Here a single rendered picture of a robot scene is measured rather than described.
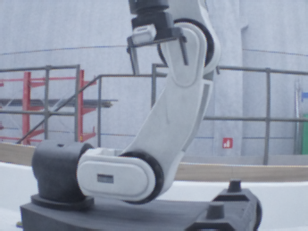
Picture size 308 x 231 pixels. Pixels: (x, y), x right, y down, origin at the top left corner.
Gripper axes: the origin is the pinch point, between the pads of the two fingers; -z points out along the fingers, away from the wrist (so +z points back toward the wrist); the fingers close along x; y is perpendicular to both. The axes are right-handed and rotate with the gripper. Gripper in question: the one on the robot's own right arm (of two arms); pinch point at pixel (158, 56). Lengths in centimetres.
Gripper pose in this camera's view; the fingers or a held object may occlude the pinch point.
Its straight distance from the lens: 113.2
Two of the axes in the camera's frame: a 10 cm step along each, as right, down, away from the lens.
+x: 9.5, -1.7, -2.7
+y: 2.7, -0.3, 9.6
